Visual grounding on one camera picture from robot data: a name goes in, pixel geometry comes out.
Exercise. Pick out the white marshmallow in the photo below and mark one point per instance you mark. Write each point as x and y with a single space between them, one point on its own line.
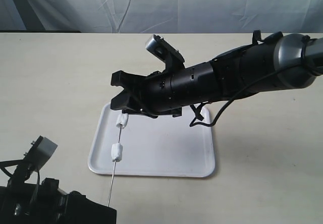
116 152
122 120

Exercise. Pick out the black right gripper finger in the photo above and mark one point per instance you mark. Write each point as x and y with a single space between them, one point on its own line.
126 80
129 101

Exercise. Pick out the grey backdrop curtain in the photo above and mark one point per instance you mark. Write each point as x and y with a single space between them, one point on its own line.
162 16

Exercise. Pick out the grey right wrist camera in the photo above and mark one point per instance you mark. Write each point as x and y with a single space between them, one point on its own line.
162 50

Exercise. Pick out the thin metal skewer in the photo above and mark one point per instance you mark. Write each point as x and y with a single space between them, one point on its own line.
113 173

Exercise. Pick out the white plastic tray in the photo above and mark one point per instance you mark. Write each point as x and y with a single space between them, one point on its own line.
162 147

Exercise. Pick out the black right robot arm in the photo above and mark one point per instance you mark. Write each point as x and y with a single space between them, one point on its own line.
277 62

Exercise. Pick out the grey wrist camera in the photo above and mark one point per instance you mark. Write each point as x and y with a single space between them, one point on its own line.
40 152
162 50

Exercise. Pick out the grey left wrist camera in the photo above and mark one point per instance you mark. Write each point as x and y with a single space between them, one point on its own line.
40 152

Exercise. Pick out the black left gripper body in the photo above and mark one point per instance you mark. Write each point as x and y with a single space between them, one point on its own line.
47 203

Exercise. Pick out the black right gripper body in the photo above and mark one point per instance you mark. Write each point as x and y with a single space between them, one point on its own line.
158 97

